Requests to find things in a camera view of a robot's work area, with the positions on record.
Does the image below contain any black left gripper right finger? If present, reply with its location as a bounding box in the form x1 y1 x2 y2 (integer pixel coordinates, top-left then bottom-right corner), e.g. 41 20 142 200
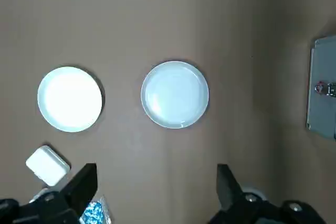
208 164 326 224

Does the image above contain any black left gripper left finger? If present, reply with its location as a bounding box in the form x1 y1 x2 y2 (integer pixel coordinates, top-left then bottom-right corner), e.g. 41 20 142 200
0 163 98 224

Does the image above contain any silver aluminium medical kit case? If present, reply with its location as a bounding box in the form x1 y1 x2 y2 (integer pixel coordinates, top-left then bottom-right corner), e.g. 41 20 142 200
306 34 336 140

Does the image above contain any white round plate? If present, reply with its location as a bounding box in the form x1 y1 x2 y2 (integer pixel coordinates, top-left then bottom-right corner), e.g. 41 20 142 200
37 66 103 133

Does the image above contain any gray round plate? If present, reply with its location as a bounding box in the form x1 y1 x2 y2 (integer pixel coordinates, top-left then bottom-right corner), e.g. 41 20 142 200
140 61 210 130

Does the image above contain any bag of blue white capsules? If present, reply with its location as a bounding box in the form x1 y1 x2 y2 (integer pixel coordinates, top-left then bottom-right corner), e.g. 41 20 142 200
78 195 112 224

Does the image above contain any white plastic pill box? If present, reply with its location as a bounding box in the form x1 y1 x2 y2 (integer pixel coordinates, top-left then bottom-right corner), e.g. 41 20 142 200
25 145 71 187

